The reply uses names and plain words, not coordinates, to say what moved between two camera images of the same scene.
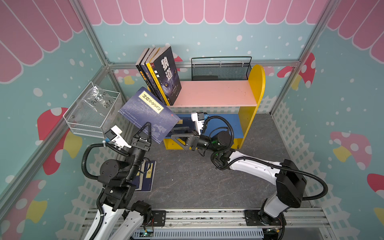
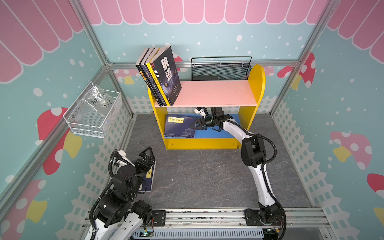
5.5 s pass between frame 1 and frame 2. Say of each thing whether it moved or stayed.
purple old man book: stayed
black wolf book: stayed
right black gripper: moved
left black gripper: moved
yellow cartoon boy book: stayed
